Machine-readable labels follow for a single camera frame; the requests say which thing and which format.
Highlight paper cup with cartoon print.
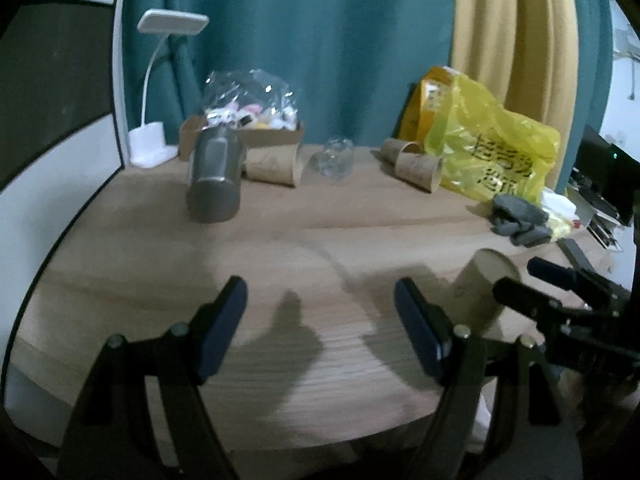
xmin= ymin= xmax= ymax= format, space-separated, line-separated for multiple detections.
xmin=444 ymin=248 xmax=521 ymax=334

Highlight rear brown paper cup lying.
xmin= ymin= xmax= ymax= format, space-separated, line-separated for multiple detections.
xmin=380 ymin=138 xmax=423 ymax=165

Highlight brown paper cup by thermos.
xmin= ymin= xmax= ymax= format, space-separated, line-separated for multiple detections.
xmin=245 ymin=144 xmax=303 ymax=188

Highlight black phone on table edge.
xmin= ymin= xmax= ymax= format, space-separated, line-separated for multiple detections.
xmin=556 ymin=237 xmax=596 ymax=272

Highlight grey knit gloves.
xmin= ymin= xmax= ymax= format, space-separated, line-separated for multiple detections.
xmin=489 ymin=194 xmax=552 ymax=248

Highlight white crumpled tissue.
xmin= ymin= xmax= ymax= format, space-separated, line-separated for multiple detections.
xmin=540 ymin=188 xmax=580 ymax=224

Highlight black electronic device with led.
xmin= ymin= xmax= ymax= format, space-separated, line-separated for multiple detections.
xmin=567 ymin=126 xmax=639 ymax=250

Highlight yellow plastic shopping bag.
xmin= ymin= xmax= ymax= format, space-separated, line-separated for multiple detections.
xmin=424 ymin=74 xmax=561 ymax=204

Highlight orange yellow paper package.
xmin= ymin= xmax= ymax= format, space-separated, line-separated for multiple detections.
xmin=397 ymin=66 xmax=459 ymax=144

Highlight grey metal thermos bottle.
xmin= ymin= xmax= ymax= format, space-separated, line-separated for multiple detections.
xmin=186 ymin=126 xmax=245 ymax=223

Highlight yellow curtain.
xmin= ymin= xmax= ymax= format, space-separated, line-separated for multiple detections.
xmin=449 ymin=0 xmax=579 ymax=188

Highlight cardboard box of candies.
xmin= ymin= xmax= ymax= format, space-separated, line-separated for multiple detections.
xmin=178 ymin=115 xmax=305 ymax=162

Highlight white desk lamp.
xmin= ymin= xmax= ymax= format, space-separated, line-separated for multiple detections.
xmin=128 ymin=8 xmax=209 ymax=169

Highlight teal curtain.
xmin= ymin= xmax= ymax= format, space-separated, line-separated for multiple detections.
xmin=122 ymin=0 xmax=613 ymax=187

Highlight clear plastic candy bag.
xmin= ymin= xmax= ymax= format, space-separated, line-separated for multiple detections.
xmin=203 ymin=70 xmax=298 ymax=131

